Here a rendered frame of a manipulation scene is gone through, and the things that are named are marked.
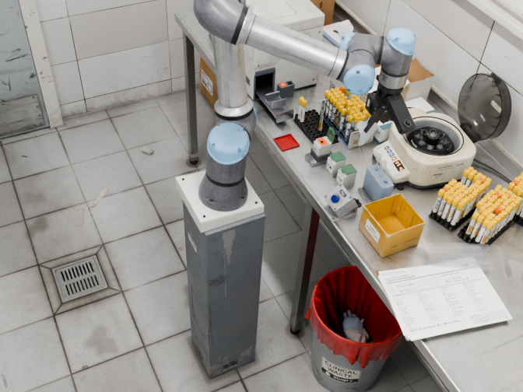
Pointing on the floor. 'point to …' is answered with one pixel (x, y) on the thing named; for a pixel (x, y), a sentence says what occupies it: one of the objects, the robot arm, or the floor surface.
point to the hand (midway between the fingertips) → (381, 142)
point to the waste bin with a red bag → (339, 362)
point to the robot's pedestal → (224, 291)
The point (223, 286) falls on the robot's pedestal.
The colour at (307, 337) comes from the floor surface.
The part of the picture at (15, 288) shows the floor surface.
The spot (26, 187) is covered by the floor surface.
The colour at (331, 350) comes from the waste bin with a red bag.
